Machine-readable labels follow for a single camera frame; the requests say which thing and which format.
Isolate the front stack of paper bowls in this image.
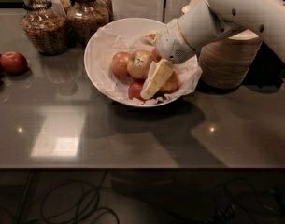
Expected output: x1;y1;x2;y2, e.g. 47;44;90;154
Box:
199;30;262;90

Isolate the stack of paper bowls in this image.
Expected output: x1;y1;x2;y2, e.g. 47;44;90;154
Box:
199;30;262;90
181;0;207;14

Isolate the red apple on table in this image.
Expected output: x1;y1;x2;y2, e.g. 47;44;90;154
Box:
0;51;28;75

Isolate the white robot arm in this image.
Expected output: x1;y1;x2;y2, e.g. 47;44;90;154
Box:
141;0;285;99

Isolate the right yellow apple in bowl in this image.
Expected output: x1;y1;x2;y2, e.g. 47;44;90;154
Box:
160;70;179;93

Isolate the white napkin dispenser left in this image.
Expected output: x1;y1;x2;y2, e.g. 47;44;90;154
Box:
112;0;164;21

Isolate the top yellow-red apple with sticker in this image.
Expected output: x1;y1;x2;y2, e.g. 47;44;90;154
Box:
127;49;157;79

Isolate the rear stack of paper bowls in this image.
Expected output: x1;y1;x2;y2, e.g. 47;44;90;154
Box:
181;0;207;14

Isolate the back red apple in bowl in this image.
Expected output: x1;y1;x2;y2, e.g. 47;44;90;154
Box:
151;48;162;62

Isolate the left red apple in bowl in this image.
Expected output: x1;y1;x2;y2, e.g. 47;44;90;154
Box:
111;51;130;78

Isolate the glass granola jar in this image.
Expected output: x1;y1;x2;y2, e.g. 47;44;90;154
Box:
21;0;68;55
67;0;109;44

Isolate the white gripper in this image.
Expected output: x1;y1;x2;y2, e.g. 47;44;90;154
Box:
140;19;196;100

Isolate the white paper liner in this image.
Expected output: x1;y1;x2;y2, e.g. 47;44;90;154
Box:
84;26;203;105

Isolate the white bowl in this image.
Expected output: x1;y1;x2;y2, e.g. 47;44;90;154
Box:
83;17;199;108

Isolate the black cable on floor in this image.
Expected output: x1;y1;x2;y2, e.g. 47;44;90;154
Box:
0;169;121;224

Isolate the front glass granola jar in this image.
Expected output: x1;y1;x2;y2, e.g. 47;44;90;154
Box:
21;0;68;55

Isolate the red apple in bowl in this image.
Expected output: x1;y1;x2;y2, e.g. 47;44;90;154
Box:
151;48;162;62
128;80;145;102
111;51;130;78

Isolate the middle glass granola jar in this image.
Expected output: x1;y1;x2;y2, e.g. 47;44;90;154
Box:
67;0;109;44

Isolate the front red apple in bowl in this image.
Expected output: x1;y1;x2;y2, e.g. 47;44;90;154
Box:
128;80;145;102

